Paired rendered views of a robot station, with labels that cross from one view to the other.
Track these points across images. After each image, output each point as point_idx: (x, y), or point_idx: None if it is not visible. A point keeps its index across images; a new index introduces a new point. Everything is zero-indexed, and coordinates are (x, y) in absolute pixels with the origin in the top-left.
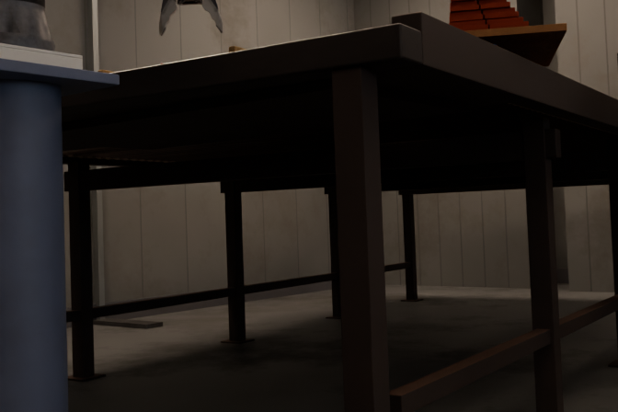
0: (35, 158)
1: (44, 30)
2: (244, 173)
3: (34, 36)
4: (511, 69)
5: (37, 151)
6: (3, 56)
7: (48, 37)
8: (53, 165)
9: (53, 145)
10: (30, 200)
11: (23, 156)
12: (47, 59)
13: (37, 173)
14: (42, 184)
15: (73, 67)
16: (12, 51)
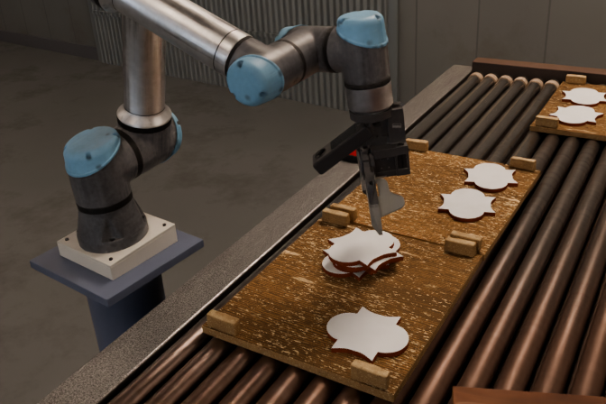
0: (96, 324)
1: (93, 236)
2: None
3: (83, 242)
4: None
5: (96, 320)
6: (65, 252)
7: (96, 242)
8: (110, 333)
9: (107, 320)
10: (100, 347)
11: (92, 318)
12: (88, 261)
13: (99, 334)
14: (104, 342)
15: (105, 272)
16: (68, 251)
